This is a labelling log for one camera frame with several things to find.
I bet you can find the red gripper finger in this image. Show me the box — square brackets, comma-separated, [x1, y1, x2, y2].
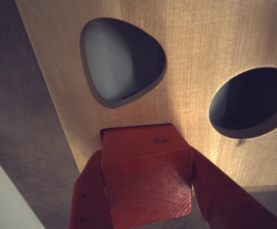
[191, 148, 277, 229]
[68, 149, 116, 229]

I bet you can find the red cube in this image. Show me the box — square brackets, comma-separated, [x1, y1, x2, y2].
[100, 123, 193, 229]

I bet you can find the wooden shape sorter box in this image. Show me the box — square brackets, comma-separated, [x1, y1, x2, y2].
[15, 0, 277, 191]

